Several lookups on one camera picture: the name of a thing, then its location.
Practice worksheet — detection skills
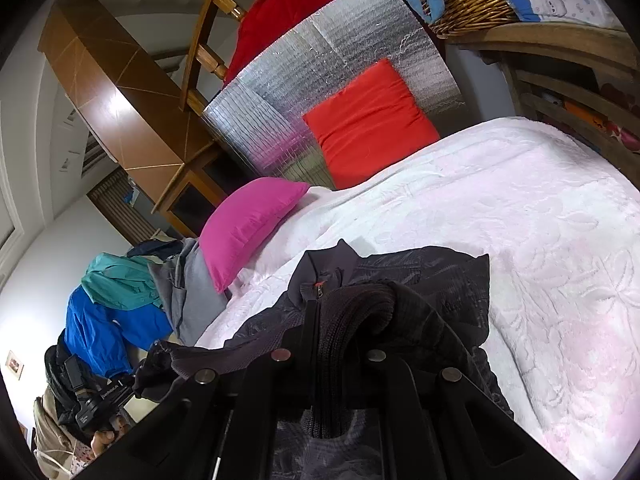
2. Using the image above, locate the grey garment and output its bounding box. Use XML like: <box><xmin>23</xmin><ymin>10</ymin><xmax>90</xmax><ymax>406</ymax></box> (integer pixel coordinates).
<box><xmin>148</xmin><ymin>238</ymin><xmax>231</xmax><ymax>346</ymax></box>

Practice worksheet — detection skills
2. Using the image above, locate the white textured bedspread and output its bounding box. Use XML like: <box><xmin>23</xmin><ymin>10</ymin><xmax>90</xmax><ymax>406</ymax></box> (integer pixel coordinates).
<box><xmin>198</xmin><ymin>117</ymin><xmax>639</xmax><ymax>479</ymax></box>

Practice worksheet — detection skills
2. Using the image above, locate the silver foil insulation sheet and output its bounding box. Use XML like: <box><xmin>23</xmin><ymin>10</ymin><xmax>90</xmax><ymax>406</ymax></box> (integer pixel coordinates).
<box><xmin>203</xmin><ymin>0</ymin><xmax>469</xmax><ymax>188</ymax></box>

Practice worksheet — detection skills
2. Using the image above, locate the wooden headboard frame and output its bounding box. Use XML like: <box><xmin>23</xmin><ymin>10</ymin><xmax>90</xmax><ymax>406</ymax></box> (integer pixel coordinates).
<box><xmin>180</xmin><ymin>0</ymin><xmax>255</xmax><ymax>115</ymax></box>

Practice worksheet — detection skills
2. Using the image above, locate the wooden nightstand cabinet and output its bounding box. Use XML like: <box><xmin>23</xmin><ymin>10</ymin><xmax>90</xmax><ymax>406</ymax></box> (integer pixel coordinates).
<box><xmin>153</xmin><ymin>143</ymin><xmax>257</xmax><ymax>237</ymax></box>

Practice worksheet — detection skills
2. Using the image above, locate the magenta pillow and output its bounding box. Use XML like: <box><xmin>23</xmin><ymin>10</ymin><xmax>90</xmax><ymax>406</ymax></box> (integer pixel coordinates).
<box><xmin>198</xmin><ymin>177</ymin><xmax>310</xmax><ymax>292</ymax></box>

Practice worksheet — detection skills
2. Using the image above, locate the dark quilted puffer jacket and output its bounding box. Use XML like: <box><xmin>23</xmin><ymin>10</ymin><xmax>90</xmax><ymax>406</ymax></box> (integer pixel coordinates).
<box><xmin>134</xmin><ymin>240</ymin><xmax>513</xmax><ymax>479</ymax></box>

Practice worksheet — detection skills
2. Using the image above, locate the red pillow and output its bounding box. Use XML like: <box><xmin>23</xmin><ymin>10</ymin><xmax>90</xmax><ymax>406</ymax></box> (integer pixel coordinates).
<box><xmin>303</xmin><ymin>58</ymin><xmax>440</xmax><ymax>190</ymax></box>

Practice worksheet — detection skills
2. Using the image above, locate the wooden shelf unit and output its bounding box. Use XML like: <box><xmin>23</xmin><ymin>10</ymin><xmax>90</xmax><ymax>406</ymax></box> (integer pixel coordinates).
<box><xmin>447</xmin><ymin>23</ymin><xmax>639</xmax><ymax>185</ymax></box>

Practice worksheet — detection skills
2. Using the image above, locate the person's left hand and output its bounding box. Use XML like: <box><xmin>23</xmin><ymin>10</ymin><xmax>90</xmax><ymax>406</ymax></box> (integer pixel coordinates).
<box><xmin>91</xmin><ymin>415</ymin><xmax>131</xmax><ymax>457</ymax></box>

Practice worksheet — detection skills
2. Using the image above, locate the blue garment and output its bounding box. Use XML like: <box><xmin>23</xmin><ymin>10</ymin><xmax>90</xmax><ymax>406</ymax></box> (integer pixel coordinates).
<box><xmin>64</xmin><ymin>286</ymin><xmax>172</xmax><ymax>378</ymax></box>

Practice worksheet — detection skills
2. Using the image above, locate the teal garment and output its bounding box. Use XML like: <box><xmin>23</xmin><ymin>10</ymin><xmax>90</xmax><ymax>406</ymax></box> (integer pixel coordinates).
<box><xmin>80</xmin><ymin>252</ymin><xmax>162</xmax><ymax>311</ymax></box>

